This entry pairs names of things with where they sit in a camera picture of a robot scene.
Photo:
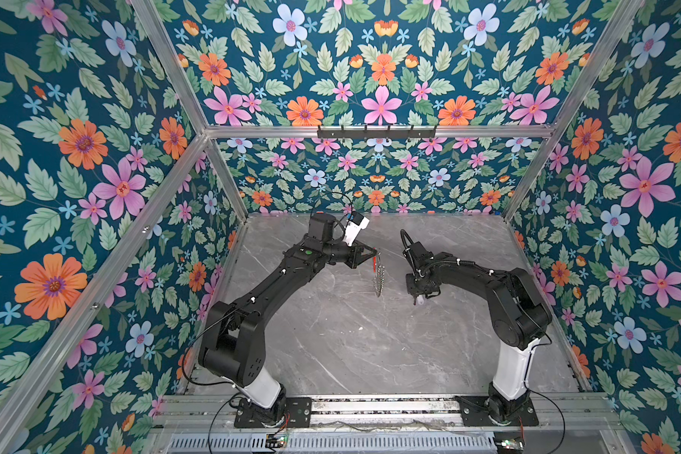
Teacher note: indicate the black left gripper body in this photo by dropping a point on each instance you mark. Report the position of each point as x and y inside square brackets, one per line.
[352, 253]

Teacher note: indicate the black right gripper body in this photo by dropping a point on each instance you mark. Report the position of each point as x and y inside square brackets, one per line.
[414, 286]

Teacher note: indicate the red keyring with metal rings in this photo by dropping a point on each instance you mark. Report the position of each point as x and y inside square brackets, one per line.
[379, 274]

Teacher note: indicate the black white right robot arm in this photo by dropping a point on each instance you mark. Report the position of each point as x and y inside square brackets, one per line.
[518, 313]

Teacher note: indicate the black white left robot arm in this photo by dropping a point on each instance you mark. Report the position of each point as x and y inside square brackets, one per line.
[233, 344]

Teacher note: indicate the black hook rack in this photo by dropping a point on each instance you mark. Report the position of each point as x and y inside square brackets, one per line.
[382, 132]

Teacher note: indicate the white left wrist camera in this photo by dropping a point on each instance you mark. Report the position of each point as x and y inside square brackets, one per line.
[355, 224]

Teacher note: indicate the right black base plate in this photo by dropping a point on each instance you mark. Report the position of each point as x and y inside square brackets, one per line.
[483, 411]

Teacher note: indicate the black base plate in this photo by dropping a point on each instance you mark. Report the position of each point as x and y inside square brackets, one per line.
[287, 412]
[483, 411]

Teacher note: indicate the white perforated cable duct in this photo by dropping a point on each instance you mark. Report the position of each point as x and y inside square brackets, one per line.
[334, 442]

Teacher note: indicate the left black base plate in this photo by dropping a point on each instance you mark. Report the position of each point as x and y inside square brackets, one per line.
[287, 412]

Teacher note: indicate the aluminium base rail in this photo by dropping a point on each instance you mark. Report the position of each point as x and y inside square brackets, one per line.
[577, 411]

